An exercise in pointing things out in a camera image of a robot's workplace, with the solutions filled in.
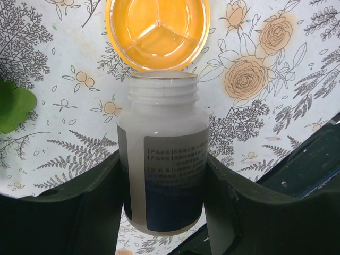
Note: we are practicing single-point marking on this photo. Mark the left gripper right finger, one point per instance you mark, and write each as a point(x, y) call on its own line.
point(244, 217)

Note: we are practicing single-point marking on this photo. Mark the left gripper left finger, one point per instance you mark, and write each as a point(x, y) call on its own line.
point(81, 216)

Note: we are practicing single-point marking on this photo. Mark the white blue pill bottle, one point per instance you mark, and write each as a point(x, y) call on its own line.
point(163, 139)

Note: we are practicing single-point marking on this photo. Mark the yellow round pill case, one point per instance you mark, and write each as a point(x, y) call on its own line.
point(158, 35)

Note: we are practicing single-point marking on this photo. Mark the white radish toy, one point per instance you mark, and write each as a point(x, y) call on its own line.
point(15, 104)

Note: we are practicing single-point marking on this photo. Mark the floral table mat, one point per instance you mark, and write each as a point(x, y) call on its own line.
point(268, 79)

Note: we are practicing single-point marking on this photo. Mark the black base frame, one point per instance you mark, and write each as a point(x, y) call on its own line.
point(311, 168)

